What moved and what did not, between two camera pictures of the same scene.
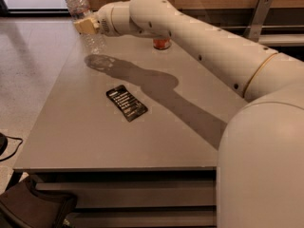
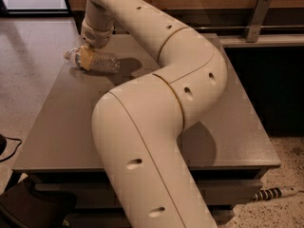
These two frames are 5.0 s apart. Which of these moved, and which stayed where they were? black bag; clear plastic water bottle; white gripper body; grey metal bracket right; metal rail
Moved: clear plastic water bottle; white gripper body
Stayed: grey metal bracket right; black bag; metal rail
